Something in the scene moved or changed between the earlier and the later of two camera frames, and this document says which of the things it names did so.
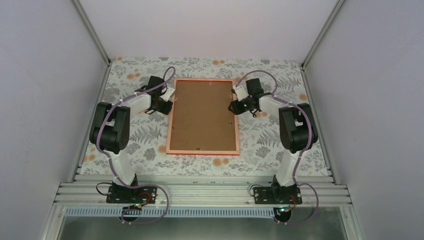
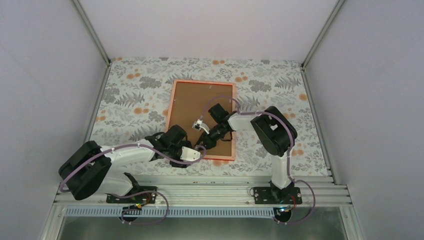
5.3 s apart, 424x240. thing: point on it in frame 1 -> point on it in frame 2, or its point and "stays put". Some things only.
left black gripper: (166, 110) -> (177, 164)
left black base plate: (119, 194) stays put
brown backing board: (201, 119) stays put
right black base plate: (277, 195) stays put
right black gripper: (237, 109) -> (209, 143)
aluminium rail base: (203, 190) stays put
